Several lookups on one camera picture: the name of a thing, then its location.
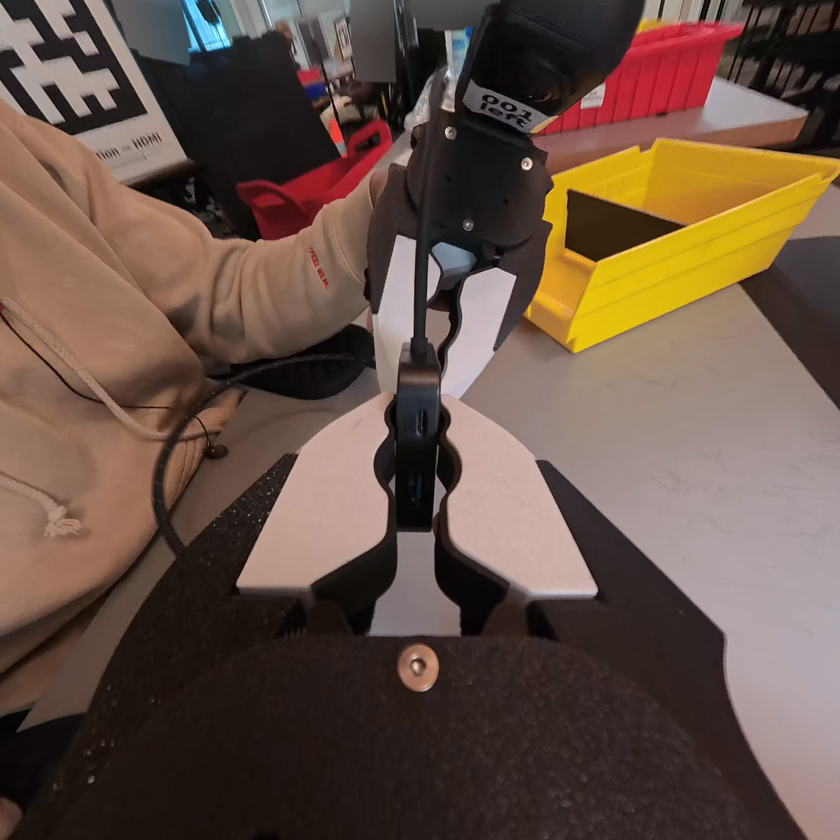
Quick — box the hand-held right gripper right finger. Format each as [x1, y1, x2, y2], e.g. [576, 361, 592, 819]
[434, 392, 600, 599]

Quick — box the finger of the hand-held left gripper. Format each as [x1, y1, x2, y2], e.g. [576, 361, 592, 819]
[371, 234, 427, 395]
[436, 270, 518, 401]

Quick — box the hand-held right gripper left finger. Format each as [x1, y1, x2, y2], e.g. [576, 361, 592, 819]
[235, 392, 400, 598]

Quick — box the thin black braided hdmi cable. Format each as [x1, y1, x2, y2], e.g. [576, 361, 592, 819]
[152, 353, 368, 559]

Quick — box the yellow plastic bin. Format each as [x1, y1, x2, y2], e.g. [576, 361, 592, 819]
[525, 138, 840, 354]

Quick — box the person's left forearm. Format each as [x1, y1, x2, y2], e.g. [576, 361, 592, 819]
[190, 177, 376, 368]

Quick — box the clear plastic bag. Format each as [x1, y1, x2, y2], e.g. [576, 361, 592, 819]
[403, 66, 460, 142]

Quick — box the black bin divider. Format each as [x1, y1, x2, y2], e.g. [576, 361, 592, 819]
[564, 190, 686, 260]

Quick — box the red plastic tub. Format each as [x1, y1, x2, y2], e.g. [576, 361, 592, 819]
[236, 120, 395, 240]

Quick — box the red plastic bin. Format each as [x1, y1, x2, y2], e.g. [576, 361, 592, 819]
[538, 20, 746, 135]

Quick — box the black easel board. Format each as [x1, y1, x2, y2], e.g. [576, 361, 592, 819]
[131, 33, 342, 237]

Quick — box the wooden edged table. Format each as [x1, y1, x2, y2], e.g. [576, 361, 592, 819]
[535, 79, 809, 175]

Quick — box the person's beige hoodie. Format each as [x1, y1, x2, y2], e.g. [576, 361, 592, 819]
[0, 98, 247, 716]

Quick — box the white marker sign board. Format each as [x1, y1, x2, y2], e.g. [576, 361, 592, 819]
[0, 0, 188, 185]

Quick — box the thin black cord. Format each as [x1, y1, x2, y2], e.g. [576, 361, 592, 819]
[0, 305, 229, 460]

